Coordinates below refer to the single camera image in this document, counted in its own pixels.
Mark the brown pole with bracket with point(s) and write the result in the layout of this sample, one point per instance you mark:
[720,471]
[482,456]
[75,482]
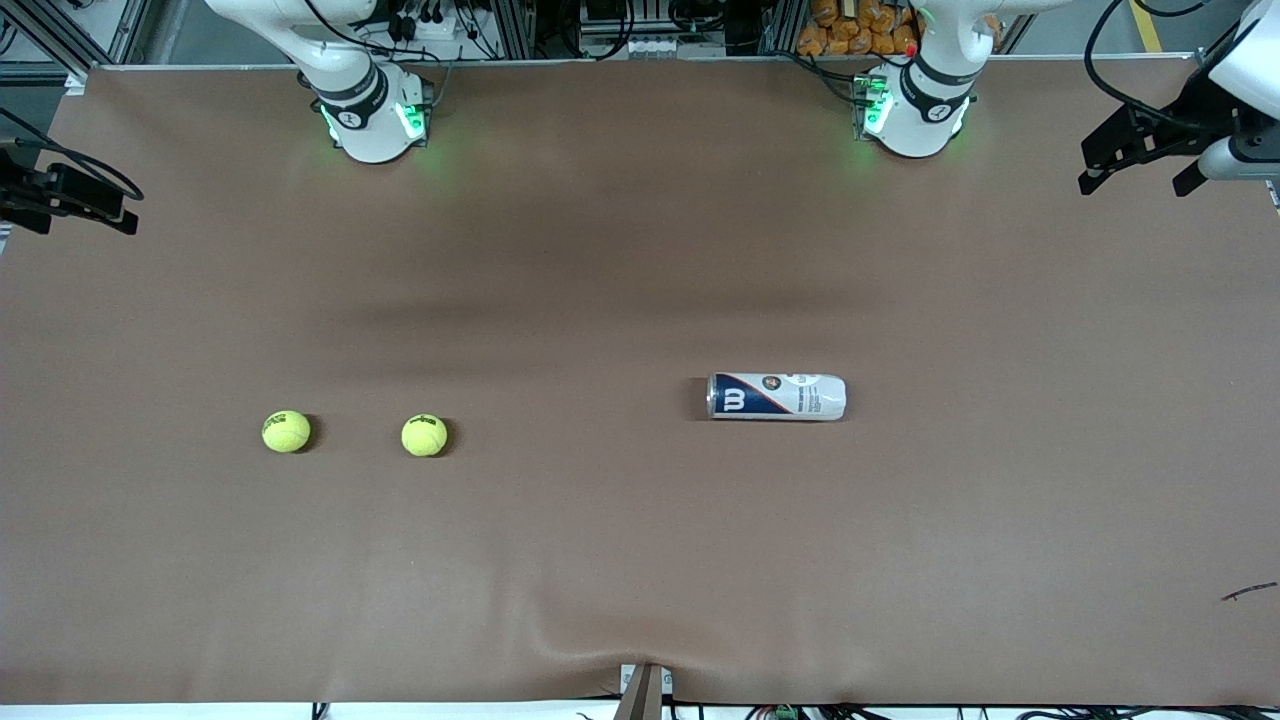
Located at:
[642,700]

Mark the white terminal block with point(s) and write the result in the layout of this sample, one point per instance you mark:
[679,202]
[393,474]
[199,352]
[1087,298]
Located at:
[640,45]

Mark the diagonal aluminium frame rail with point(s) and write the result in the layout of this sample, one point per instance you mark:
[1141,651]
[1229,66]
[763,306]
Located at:
[60,40]

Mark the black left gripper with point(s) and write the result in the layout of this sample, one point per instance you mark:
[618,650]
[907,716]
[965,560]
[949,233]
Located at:
[1196,112]

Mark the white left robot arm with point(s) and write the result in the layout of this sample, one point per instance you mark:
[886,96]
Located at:
[920,120]

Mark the aluminium frame post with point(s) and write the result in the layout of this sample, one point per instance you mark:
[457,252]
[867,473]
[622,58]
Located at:
[512,25]
[780,25]

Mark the white power strip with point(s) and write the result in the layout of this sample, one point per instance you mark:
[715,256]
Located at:
[440,27]

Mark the brown table mat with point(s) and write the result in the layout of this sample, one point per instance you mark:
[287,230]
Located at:
[640,560]

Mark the white blue tennis ball can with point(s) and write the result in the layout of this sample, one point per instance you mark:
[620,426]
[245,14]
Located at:
[800,398]

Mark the yellow tennis ball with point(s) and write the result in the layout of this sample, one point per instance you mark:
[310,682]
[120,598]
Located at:
[286,432]
[424,436]

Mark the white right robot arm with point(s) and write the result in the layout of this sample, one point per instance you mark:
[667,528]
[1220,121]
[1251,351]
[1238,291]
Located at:
[370,130]

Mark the orange packet pile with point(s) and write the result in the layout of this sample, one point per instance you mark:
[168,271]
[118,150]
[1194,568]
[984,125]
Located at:
[850,35]

